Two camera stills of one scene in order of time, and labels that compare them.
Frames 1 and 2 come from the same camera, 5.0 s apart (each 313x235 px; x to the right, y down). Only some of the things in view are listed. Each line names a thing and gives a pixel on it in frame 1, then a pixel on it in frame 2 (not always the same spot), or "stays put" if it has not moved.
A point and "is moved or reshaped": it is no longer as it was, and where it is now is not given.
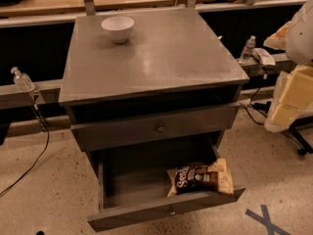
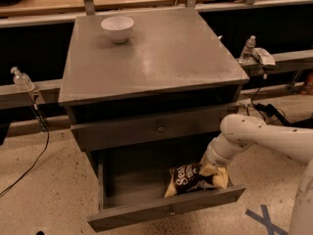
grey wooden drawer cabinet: x=151 y=95 stays put
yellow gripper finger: x=278 y=40 -> x=208 y=169
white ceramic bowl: x=118 y=27 stays put
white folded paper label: x=263 y=57 stays put
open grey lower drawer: x=133 y=183 stays put
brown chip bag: x=211 y=176 is moved or reshaped
